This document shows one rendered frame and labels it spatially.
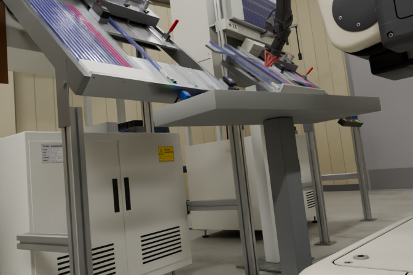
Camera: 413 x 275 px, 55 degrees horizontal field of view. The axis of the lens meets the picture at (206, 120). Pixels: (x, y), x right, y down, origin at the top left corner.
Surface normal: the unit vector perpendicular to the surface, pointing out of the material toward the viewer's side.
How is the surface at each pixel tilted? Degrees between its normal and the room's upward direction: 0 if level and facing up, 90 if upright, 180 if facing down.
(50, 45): 90
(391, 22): 90
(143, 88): 137
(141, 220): 90
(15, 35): 90
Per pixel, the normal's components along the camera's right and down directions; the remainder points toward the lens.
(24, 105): 0.60, -0.16
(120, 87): 0.61, 0.61
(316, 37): -0.79, 0.01
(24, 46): 0.78, -0.16
